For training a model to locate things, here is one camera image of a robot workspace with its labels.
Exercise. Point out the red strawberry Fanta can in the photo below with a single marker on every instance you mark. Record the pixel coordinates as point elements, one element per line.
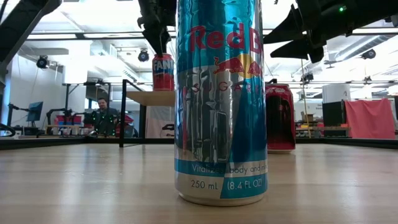
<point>163,77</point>

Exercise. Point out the black aluminium table frame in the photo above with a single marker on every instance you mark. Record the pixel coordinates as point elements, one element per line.
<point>342,142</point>

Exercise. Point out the white fabric panel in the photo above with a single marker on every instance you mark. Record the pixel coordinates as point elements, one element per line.
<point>160,121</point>

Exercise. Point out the blue computer monitor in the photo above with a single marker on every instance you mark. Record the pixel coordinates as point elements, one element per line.
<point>35,111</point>

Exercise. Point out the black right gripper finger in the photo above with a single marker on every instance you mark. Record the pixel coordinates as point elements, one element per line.
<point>304,48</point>
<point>289,29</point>

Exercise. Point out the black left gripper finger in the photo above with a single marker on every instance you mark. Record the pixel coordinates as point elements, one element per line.
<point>158,37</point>

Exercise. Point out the blue silver Red Bull can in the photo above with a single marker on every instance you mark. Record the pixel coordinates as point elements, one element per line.
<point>217,124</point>

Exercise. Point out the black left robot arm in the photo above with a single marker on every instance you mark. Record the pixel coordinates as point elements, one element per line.
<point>21,28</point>

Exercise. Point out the black ceiling camera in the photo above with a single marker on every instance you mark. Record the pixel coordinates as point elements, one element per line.
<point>307,76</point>
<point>42,61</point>
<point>143,56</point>
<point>369,53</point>

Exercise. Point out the red cloth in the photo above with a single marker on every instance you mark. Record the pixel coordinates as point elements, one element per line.
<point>370,119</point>

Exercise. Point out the white box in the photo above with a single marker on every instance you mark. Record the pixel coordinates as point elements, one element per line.
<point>335,93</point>

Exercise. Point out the cardboard box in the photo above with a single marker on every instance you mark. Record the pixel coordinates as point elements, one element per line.
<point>308,117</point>

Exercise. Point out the person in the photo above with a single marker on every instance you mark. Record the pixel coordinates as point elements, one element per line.
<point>105,115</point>

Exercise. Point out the wooden shelf with black legs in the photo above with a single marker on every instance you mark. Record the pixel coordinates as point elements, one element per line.
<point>149,98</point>

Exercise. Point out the red and black Coca-Cola can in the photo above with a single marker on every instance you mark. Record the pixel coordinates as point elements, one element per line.
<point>280,124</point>

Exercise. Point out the black cabinet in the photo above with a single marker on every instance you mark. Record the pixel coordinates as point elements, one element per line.
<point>332,113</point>

